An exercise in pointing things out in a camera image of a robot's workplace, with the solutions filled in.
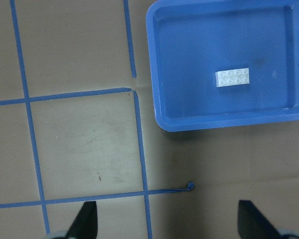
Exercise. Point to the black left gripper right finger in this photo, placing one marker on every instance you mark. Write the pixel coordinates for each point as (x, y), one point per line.
(252, 224)

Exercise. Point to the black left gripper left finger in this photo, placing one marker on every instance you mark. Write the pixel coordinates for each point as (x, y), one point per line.
(85, 225)

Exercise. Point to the white block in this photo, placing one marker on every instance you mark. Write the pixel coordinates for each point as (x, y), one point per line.
(224, 78)

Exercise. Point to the blue plastic tray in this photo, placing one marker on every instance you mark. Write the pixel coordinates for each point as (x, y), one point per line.
(190, 40)

